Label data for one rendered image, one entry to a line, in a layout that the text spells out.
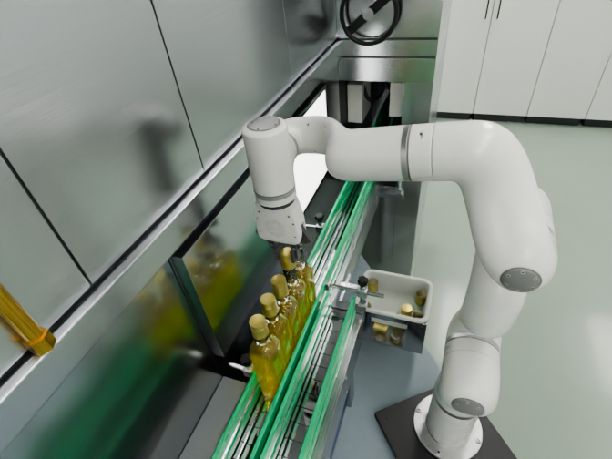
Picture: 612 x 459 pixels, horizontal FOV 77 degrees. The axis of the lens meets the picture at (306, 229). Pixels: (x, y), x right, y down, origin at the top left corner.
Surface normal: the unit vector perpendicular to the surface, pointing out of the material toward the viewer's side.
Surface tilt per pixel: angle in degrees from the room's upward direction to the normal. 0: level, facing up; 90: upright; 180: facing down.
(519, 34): 90
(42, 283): 90
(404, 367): 0
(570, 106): 90
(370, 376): 0
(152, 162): 90
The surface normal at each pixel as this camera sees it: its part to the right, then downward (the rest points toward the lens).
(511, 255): -0.55, 0.10
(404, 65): -0.33, 0.63
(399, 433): -0.08, -0.76
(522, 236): -0.39, -0.13
